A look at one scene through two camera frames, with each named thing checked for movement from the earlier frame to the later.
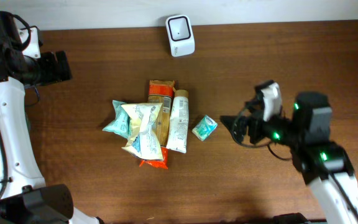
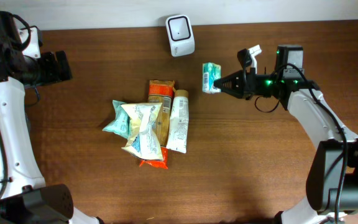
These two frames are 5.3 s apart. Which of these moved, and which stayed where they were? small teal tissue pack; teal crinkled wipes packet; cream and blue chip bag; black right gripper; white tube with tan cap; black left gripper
Moved: black right gripper; small teal tissue pack
Stayed: teal crinkled wipes packet; cream and blue chip bag; white tube with tan cap; black left gripper
